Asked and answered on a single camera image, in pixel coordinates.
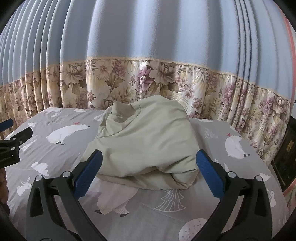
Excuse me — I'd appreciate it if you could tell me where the person's left hand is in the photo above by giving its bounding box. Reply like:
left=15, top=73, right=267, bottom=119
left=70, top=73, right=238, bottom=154
left=0, top=168, right=9, bottom=204

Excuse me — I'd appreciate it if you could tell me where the blue floral curtain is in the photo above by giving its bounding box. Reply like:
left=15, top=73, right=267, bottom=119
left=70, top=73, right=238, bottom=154
left=1, top=1, right=295, bottom=165

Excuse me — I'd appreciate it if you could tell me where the light green jacket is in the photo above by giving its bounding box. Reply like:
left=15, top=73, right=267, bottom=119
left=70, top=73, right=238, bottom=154
left=82, top=95, right=199, bottom=190

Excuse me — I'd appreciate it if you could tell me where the dark cabinet at right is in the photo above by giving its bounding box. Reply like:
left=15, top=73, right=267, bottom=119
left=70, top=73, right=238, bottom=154
left=271, top=126, right=295, bottom=191

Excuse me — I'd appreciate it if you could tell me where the grey animal print bedsheet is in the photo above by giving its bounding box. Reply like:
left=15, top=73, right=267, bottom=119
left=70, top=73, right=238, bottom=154
left=6, top=108, right=290, bottom=240

